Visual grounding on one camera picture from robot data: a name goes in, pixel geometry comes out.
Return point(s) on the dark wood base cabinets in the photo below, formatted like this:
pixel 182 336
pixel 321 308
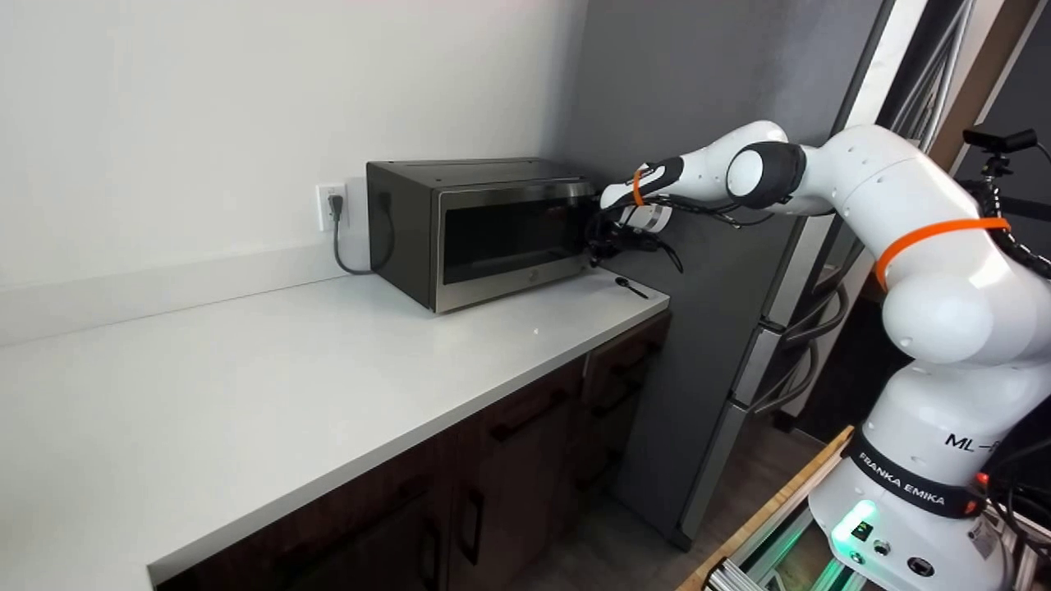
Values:
pixel 465 511

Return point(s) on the black camera on stand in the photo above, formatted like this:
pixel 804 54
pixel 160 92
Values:
pixel 999 167

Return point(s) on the white wall outlet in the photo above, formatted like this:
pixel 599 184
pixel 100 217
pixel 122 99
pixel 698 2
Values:
pixel 331 205

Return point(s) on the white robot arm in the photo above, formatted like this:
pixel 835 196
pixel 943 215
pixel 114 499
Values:
pixel 974 324

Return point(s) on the stainless steel microwave oven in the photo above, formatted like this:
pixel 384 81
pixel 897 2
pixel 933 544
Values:
pixel 459 236

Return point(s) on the wooden robot cart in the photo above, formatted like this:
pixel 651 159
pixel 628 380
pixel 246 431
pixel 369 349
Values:
pixel 768 528

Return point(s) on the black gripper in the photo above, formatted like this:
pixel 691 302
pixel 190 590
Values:
pixel 607 236

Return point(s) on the black pen on counter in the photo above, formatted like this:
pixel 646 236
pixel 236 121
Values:
pixel 627 285

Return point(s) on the stainless steel refrigerator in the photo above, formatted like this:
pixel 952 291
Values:
pixel 693 69

